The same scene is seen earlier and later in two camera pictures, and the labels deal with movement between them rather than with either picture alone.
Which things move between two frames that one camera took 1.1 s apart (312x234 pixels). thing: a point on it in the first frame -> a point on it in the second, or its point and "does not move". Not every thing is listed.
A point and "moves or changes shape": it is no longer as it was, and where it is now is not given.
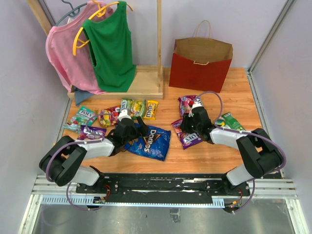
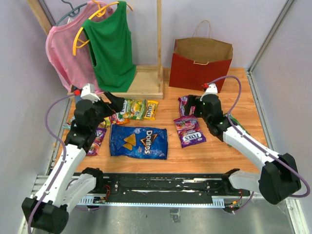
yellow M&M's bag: (151, 110) does not move
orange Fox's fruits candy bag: (107, 120) does not move
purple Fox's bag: (185, 102) does not move
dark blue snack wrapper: (155, 144) moves or changes shape
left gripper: (143, 127) -> (117, 103)
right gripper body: (189, 126) -> (205, 117)
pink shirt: (69, 46) does not move
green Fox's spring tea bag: (135, 107) does not move
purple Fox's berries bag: (187, 140) does not move
